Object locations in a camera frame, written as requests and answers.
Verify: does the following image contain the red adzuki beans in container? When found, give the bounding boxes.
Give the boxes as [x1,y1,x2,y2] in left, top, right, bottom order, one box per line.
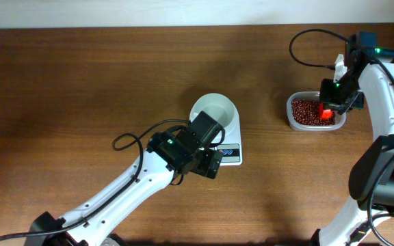
[291,99,335,126]

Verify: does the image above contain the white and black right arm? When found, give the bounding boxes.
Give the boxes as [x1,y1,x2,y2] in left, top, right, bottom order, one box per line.
[310,32,394,245]

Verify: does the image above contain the clear plastic container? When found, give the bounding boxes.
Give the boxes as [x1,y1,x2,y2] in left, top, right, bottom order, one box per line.
[287,92,346,131]

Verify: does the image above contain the white digital kitchen scale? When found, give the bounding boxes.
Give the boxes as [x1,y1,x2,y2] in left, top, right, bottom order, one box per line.
[215,122,243,166]

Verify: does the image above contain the white bowl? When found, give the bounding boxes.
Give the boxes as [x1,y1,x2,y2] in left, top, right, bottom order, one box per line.
[189,93,239,135]

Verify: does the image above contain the red plastic scoop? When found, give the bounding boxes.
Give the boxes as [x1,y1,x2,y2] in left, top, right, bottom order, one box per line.
[319,103,333,120]

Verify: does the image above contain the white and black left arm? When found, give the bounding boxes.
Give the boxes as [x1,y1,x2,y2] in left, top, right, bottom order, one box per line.
[25,111,225,245]

